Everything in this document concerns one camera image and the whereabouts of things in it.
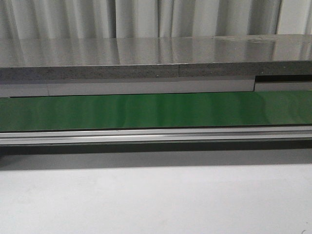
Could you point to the aluminium conveyor side rail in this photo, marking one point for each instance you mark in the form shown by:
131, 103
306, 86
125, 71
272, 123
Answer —
156, 135

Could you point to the grey stone countertop slab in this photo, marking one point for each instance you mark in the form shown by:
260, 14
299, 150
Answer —
154, 58

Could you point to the grey cabinet front panel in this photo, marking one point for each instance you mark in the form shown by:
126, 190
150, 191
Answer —
121, 86

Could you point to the green conveyor belt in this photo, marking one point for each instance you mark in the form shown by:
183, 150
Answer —
155, 111

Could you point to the white pleated curtain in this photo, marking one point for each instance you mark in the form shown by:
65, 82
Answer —
79, 19

